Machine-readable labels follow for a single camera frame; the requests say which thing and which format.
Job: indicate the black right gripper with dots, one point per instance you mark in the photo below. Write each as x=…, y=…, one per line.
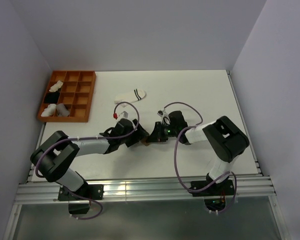
x=157, y=135

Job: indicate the aluminium frame rail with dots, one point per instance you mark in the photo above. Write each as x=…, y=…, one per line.
x=156, y=189

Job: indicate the cream rolled sock in tray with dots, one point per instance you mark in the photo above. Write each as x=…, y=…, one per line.
x=55, y=87

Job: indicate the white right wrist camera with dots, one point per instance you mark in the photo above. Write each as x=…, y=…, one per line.
x=164, y=116

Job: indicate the orange wooden compartment tray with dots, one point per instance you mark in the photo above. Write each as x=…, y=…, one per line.
x=76, y=94

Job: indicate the white sock with black stripes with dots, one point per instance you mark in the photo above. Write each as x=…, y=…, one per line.
x=130, y=97

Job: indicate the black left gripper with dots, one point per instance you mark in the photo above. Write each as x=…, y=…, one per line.
x=137, y=136

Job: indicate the grey sock with red cuff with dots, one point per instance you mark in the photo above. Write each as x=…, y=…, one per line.
x=62, y=110

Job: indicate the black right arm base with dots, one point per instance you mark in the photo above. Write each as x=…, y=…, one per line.
x=216, y=197

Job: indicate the black rolled sock in tray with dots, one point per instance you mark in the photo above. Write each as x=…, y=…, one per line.
x=51, y=97

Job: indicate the tan brown long sock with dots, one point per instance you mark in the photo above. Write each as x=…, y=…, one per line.
x=144, y=141

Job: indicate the white rolled sock in tray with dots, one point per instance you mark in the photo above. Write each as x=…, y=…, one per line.
x=49, y=110

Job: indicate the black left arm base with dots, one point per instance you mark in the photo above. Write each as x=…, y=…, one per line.
x=80, y=201

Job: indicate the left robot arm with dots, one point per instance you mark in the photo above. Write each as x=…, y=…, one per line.
x=54, y=157

